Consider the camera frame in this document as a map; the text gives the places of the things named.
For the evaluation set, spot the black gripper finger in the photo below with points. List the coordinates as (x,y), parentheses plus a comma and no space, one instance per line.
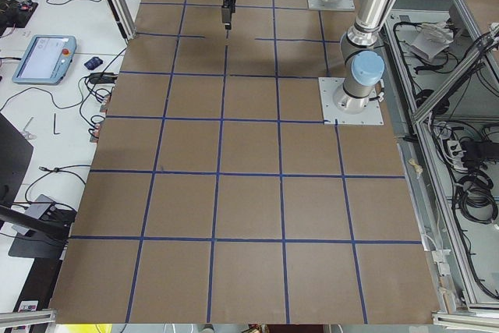
(226,17)

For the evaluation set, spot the dark blue pouch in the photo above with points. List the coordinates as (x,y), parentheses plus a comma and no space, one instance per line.
(93,63)

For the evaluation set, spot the teach pendant tablet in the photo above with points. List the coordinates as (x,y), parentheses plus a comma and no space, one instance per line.
(46,60)

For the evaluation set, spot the black allen key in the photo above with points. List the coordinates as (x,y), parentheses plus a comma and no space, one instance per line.
(54,125)

